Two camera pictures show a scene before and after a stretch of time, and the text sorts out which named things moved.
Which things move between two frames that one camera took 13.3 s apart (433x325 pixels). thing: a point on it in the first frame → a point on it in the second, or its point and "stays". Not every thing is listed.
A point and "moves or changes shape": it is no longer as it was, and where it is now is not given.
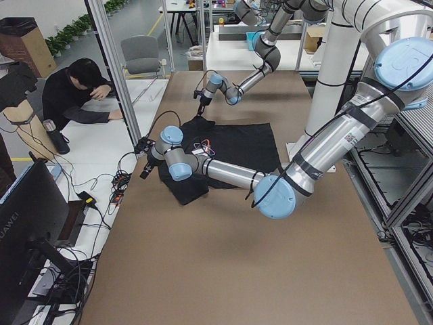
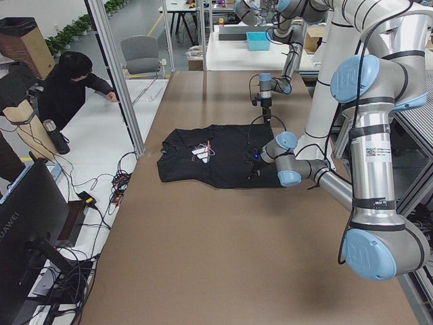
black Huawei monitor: x=32 y=225 stays
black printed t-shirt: x=247 y=145 moves or changes shape
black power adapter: x=86 y=197 stays
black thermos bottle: x=59 y=139 stays
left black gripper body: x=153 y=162 → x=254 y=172
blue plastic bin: x=252 y=38 stays
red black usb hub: x=119 y=182 stays
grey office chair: x=140 y=53 stays
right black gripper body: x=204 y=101 → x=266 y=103
